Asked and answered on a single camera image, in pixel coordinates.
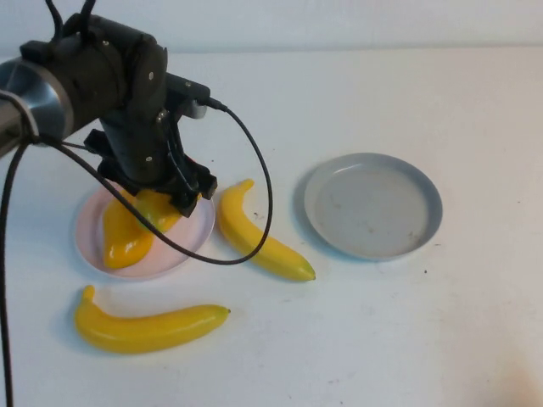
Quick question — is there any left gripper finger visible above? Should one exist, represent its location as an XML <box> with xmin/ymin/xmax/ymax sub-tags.
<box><xmin>169</xmin><ymin>163</ymin><xmax>218</xmax><ymax>220</ymax></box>

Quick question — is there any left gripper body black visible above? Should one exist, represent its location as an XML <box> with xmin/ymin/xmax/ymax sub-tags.
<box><xmin>83</xmin><ymin>105</ymin><xmax>200</xmax><ymax>194</ymax></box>

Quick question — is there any yellow plastic banana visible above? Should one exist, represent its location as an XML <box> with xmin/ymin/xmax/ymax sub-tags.
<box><xmin>74</xmin><ymin>285</ymin><xmax>232</xmax><ymax>355</ymax></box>
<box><xmin>216</xmin><ymin>178</ymin><xmax>317</xmax><ymax>282</ymax></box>

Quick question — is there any small yellow mango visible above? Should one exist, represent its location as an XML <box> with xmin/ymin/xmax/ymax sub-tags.
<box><xmin>103</xmin><ymin>190</ymin><xmax>154</xmax><ymax>270</ymax></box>

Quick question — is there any pink round plate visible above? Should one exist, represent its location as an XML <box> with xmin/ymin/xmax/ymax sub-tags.
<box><xmin>74</xmin><ymin>186</ymin><xmax>216</xmax><ymax>281</ymax></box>

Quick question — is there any grey round plate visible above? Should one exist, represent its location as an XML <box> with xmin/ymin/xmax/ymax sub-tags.
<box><xmin>292</xmin><ymin>152</ymin><xmax>444</xmax><ymax>263</ymax></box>

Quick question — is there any black zip tie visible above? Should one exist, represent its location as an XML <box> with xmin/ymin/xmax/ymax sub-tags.
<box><xmin>40</xmin><ymin>135</ymin><xmax>92</xmax><ymax>150</ymax></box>

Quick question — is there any white zip tie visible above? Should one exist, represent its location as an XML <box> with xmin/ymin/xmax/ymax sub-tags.
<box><xmin>0</xmin><ymin>91</ymin><xmax>40</xmax><ymax>143</ymax></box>

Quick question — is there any black left camera cable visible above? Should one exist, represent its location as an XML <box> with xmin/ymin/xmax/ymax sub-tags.
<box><xmin>0</xmin><ymin>97</ymin><xmax>275</xmax><ymax>407</ymax></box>

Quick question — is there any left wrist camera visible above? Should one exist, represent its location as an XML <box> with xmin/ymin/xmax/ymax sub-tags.
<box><xmin>163</xmin><ymin>72</ymin><xmax>212</xmax><ymax>120</ymax></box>

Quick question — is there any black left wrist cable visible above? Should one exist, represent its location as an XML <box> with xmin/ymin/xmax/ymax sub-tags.
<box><xmin>44</xmin><ymin>0</ymin><xmax>97</xmax><ymax>39</ymax></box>

